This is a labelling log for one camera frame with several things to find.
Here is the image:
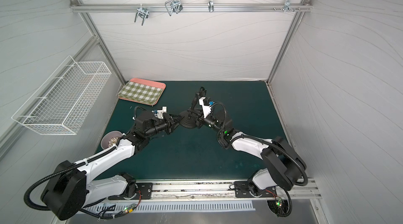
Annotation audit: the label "black microphone stand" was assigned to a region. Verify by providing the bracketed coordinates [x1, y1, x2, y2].
[179, 86, 206, 128]

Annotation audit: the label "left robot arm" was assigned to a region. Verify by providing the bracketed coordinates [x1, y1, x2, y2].
[41, 111, 183, 220]

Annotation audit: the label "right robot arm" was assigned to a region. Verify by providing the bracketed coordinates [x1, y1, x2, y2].
[195, 111, 309, 195]

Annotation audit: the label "pink plastic tray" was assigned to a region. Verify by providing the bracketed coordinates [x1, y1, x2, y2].
[118, 77, 166, 107]

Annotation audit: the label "green white checkered cloth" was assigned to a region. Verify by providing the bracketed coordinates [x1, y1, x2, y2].
[118, 81, 163, 105]

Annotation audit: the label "grey bowl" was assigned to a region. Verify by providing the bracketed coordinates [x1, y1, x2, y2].
[100, 131, 123, 149]

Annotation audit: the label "metal hook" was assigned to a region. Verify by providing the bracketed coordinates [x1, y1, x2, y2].
[134, 7, 149, 26]
[273, 0, 300, 13]
[164, 0, 183, 16]
[207, 0, 214, 13]

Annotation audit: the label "aluminium crossbar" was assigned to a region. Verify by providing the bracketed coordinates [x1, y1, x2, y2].
[70, 2, 313, 13]

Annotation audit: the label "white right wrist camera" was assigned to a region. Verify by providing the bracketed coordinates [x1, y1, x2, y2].
[198, 97, 214, 118]

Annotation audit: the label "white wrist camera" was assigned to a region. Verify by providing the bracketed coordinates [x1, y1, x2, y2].
[154, 106, 167, 119]
[198, 97, 214, 118]

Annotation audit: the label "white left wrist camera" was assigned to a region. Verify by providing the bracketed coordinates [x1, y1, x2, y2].
[154, 106, 167, 119]

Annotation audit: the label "white wire basket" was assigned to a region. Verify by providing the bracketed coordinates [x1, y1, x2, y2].
[12, 56, 111, 135]

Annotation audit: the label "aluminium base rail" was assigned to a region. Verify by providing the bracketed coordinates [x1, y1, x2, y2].
[136, 178, 322, 202]

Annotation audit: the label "black corrugated cable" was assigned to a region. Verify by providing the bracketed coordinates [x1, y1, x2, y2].
[24, 146, 118, 211]

